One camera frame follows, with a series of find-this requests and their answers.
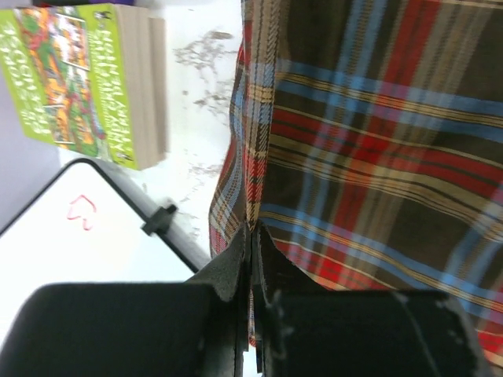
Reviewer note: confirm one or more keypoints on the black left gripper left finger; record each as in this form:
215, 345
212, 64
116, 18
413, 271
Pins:
195, 328

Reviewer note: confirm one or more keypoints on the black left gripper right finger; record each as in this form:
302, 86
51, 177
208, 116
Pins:
304, 329

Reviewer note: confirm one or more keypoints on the red brown plaid shirt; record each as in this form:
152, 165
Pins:
367, 137

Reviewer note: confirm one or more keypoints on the white dry-erase board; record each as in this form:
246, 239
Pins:
82, 228

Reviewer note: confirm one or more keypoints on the green treehouse book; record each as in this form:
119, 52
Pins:
89, 79

